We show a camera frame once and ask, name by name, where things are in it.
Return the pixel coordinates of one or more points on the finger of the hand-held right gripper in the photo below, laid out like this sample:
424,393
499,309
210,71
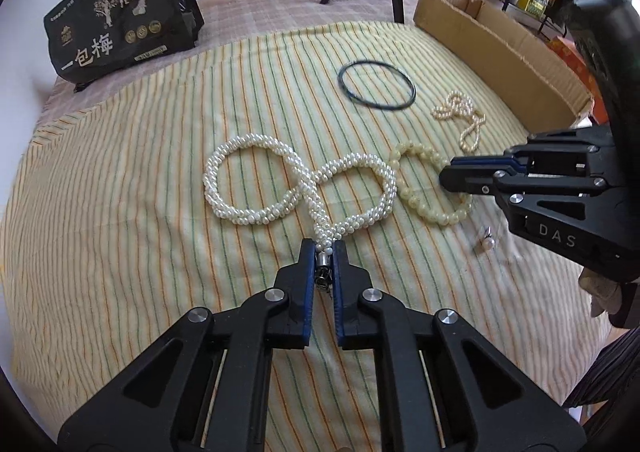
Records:
560,149
540,212

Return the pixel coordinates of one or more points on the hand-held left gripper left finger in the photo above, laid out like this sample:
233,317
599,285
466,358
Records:
306,282

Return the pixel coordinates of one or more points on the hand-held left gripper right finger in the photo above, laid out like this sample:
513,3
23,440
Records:
341,282

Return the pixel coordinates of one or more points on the single pearl earring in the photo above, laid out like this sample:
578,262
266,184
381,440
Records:
486,244

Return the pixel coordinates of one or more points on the shallow cardboard box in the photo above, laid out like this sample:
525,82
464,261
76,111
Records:
500,46

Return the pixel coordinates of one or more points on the dark blue bangle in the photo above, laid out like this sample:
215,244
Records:
340,81

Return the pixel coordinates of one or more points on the person's right hand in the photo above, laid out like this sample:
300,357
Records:
600,289

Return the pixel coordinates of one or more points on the orange cloth covered table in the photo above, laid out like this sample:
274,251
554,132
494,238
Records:
567,51

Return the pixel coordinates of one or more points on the dark striped clothing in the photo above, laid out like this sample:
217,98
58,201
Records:
607,372

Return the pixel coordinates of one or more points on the plaid blanket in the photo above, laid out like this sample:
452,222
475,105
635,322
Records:
260,11

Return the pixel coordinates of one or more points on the black printed bag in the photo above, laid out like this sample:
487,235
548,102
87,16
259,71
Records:
115,16

